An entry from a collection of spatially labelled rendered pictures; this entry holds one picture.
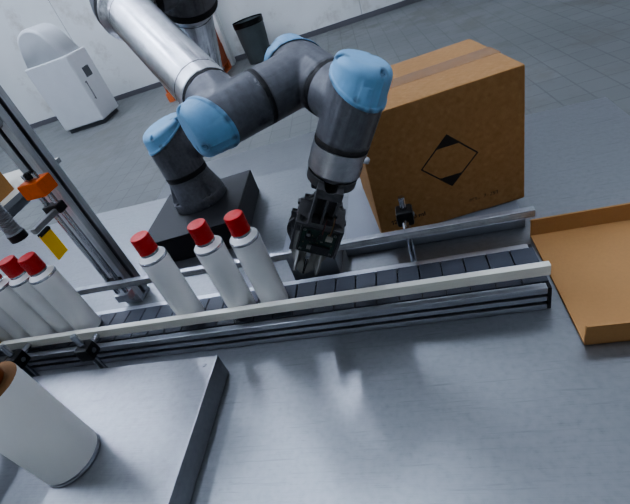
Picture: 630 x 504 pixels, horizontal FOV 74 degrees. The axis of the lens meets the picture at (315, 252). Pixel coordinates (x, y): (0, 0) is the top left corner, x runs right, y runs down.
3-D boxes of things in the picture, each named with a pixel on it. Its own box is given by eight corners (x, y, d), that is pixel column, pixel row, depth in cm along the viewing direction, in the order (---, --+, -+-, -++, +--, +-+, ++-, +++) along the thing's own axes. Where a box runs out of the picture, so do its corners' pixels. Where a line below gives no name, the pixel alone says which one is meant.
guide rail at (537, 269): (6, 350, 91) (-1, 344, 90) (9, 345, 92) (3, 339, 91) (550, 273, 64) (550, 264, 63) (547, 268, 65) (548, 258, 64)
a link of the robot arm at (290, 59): (233, 52, 56) (279, 87, 50) (301, 19, 59) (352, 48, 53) (247, 103, 62) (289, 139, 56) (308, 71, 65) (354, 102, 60)
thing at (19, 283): (56, 340, 91) (-15, 271, 79) (69, 322, 95) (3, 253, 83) (76, 337, 90) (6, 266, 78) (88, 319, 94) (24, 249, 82)
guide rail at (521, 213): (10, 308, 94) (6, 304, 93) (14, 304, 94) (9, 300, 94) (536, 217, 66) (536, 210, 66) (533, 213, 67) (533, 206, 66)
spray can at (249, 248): (261, 314, 78) (213, 227, 66) (266, 294, 82) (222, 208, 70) (287, 310, 77) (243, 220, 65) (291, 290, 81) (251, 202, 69)
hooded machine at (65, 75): (122, 108, 704) (67, 13, 618) (108, 122, 656) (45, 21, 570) (85, 120, 718) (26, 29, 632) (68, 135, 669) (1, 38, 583)
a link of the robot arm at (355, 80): (364, 45, 54) (411, 71, 50) (341, 124, 61) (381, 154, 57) (317, 43, 49) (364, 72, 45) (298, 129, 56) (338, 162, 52)
